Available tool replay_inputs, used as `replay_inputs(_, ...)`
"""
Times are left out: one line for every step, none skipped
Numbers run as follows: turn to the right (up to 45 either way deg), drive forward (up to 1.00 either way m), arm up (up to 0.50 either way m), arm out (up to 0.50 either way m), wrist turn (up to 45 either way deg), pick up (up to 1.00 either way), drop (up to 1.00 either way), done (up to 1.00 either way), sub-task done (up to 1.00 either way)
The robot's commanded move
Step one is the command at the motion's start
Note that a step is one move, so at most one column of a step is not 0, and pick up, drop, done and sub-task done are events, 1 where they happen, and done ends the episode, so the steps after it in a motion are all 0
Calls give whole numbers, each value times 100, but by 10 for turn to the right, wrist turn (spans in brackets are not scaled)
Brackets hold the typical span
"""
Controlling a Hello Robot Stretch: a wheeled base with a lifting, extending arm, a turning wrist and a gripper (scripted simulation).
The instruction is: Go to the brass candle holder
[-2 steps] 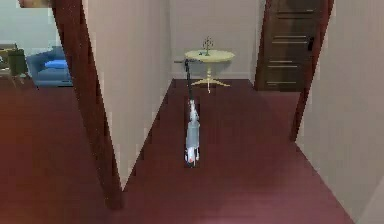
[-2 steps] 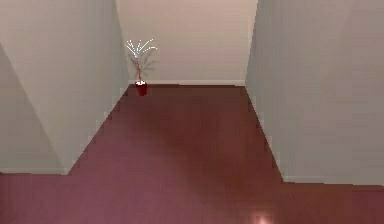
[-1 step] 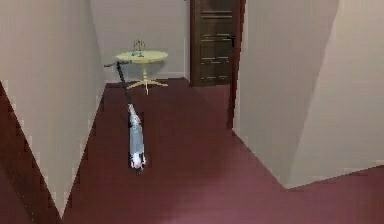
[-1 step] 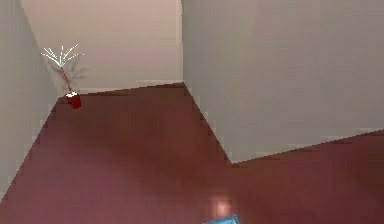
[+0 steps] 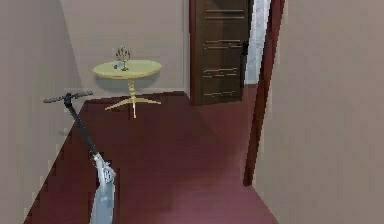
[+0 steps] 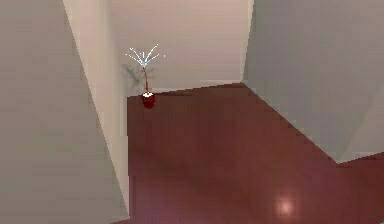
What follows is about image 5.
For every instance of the brass candle holder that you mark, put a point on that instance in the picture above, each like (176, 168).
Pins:
(123, 56)

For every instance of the dark brown room door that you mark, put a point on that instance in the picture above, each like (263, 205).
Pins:
(220, 50)

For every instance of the small grey object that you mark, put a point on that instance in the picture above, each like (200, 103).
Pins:
(116, 66)

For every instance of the grey kick scooter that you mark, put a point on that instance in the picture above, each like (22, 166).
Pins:
(103, 186)

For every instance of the round yellow pedestal table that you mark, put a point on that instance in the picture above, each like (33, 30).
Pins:
(136, 69)

